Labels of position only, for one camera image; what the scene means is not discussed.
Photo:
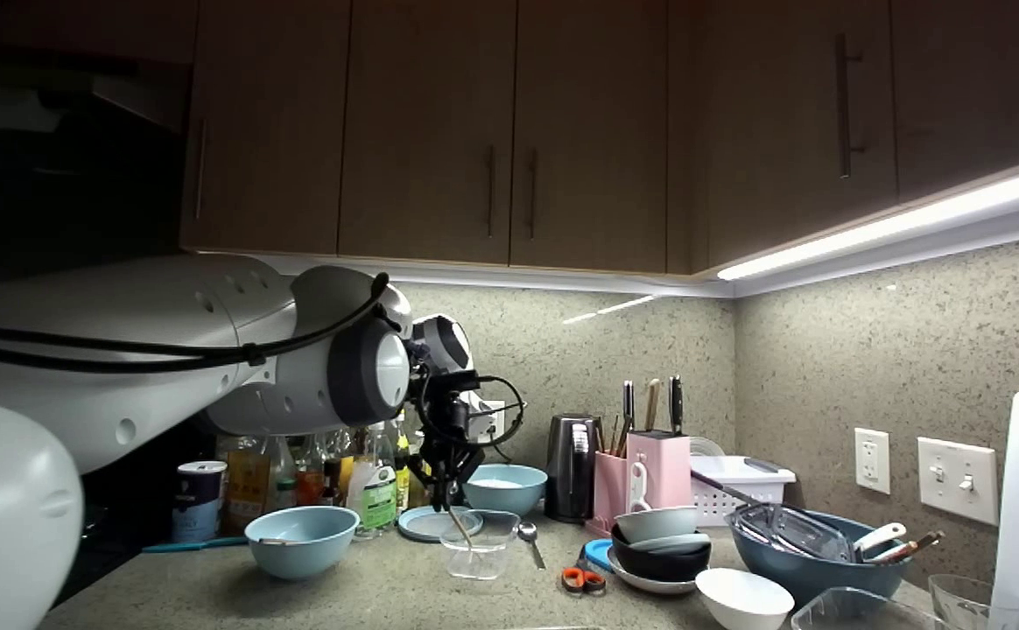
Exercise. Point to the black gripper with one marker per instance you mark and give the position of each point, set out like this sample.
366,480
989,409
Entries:
457,422

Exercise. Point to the wooden chopstick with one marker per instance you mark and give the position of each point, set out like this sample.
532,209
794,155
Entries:
460,526

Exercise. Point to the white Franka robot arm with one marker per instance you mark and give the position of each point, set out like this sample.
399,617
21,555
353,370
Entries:
101,398

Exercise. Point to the light blue bowl white contents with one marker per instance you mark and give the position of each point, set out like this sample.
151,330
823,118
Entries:
512,485

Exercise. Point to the light blue bowl holding packets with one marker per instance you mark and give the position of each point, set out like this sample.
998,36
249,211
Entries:
303,543

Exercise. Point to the gray bowl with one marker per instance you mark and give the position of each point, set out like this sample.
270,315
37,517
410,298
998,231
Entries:
652,526

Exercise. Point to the black bowl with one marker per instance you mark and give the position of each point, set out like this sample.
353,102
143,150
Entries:
662,559

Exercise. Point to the white shallow bowl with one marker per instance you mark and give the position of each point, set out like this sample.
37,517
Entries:
652,581

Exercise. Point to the small white bowl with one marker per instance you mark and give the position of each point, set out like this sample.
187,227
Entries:
745,597

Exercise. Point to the large dark blue bowl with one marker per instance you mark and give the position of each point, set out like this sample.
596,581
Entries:
811,570

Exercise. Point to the light blue plate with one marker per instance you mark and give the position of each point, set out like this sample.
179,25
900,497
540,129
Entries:
417,522

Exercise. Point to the clear glass container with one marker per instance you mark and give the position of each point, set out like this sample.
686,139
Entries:
854,611
474,561

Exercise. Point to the metal spoon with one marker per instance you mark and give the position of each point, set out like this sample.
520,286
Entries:
532,540

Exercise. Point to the black thermos flask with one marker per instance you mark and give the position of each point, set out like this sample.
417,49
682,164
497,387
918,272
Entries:
571,466

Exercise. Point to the pink utensil cup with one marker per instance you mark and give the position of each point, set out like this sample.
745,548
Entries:
611,491

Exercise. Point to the blue round lid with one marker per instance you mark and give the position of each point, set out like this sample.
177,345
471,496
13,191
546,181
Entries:
596,549

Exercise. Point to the pale yellow liquid bottle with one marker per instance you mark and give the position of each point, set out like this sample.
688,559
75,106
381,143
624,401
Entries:
249,473

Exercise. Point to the pink knife block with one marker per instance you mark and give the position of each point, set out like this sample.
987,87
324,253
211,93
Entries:
662,466

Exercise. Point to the under cabinet light strip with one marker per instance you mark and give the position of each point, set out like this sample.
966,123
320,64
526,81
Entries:
554,279
882,238

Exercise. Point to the white plastic basket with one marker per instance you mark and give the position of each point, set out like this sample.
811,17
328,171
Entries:
741,485

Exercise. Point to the metal mesh strainer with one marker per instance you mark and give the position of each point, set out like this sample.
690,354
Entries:
794,528

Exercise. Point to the brown wooden upper cabinet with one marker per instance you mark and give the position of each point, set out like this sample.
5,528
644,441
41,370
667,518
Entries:
424,118
788,93

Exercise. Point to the dark range hood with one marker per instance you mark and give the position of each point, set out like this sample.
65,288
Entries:
65,150

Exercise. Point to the clear drinking glass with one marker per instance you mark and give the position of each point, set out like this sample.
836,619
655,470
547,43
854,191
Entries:
956,599

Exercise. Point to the white wall outlet with plug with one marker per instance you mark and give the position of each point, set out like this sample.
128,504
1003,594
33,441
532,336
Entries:
492,422

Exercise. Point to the white light switch plate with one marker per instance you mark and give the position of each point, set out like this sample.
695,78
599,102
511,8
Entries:
956,476

